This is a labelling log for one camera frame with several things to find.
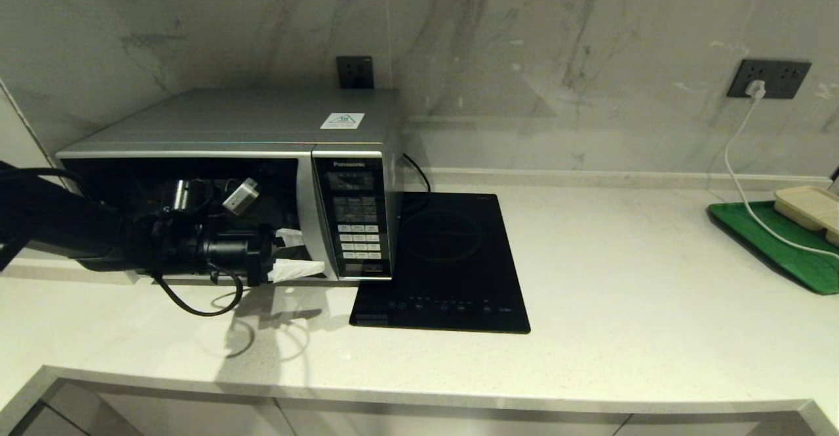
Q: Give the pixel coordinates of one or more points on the white power plug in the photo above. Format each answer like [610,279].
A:
[756,89]

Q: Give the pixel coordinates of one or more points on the beige lunch container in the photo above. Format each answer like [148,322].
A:
[806,206]

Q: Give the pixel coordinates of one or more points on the black induction cooktop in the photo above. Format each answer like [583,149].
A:
[459,246]

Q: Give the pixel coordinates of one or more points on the silver microwave oven body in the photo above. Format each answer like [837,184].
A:
[262,118]

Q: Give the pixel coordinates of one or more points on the wide black wall outlet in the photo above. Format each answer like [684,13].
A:
[783,79]

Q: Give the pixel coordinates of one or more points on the green plastic tray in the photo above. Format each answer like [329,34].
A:
[786,252]

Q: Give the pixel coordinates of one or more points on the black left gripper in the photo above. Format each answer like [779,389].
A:
[236,252]

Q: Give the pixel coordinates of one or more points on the beige base cabinet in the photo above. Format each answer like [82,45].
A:
[393,426]

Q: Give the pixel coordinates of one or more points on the small black wall outlet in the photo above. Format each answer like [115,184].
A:
[355,71]

